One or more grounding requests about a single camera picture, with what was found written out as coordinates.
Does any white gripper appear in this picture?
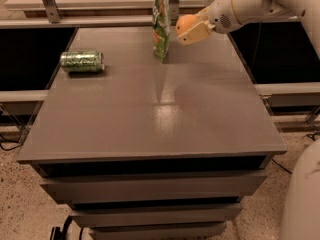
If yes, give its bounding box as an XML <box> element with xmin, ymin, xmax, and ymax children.
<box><xmin>176</xmin><ymin>0</ymin><xmax>242</xmax><ymax>45</ymax></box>

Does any orange fruit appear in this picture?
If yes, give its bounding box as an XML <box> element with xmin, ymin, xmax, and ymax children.
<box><xmin>175</xmin><ymin>14</ymin><xmax>197</xmax><ymax>35</ymax></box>

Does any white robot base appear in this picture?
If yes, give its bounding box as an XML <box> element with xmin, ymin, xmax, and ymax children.
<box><xmin>279</xmin><ymin>140</ymin><xmax>320</xmax><ymax>240</ymax></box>

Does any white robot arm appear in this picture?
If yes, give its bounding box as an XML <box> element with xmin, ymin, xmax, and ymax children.
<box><xmin>175</xmin><ymin>0</ymin><xmax>320</xmax><ymax>57</ymax></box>

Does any green rice chip bag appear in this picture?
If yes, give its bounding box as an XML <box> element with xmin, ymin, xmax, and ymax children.
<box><xmin>152</xmin><ymin>0</ymin><xmax>171</xmax><ymax>61</ymax></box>

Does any green soda can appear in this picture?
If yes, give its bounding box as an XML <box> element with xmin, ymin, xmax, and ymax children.
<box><xmin>60</xmin><ymin>51</ymin><xmax>104</xmax><ymax>73</ymax></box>

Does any grey drawer cabinet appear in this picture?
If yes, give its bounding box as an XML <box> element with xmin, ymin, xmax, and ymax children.
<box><xmin>18</xmin><ymin>27</ymin><xmax>286</xmax><ymax>240</ymax></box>

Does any metal railing frame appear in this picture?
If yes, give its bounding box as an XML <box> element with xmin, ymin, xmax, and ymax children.
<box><xmin>0</xmin><ymin>0</ymin><xmax>301</xmax><ymax>30</ymax></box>

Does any black floor cable right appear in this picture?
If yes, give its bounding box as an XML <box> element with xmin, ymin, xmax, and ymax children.
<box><xmin>271</xmin><ymin>157</ymin><xmax>294</xmax><ymax>176</ymax></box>

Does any black floor cable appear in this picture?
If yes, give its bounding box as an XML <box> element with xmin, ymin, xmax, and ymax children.
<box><xmin>0</xmin><ymin>132</ymin><xmax>24</xmax><ymax>152</ymax></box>
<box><xmin>271</xmin><ymin>157</ymin><xmax>294</xmax><ymax>176</ymax></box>

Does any black floor cable left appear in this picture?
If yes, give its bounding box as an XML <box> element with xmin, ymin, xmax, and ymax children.
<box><xmin>0</xmin><ymin>132</ymin><xmax>24</xmax><ymax>152</ymax></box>

